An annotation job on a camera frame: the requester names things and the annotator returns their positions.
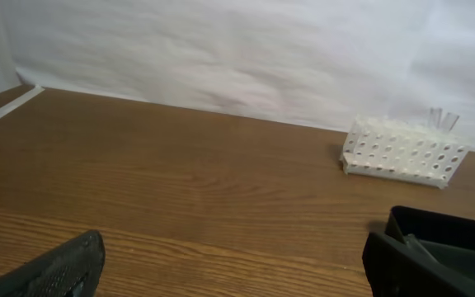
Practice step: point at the white test tube rack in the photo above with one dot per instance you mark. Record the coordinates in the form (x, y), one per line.
(402, 158)

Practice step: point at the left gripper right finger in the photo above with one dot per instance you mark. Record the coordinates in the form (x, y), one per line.
(406, 276)

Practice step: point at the black tray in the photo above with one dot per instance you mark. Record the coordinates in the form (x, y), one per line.
(448, 224)

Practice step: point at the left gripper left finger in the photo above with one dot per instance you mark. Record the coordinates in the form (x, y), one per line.
(56, 272)

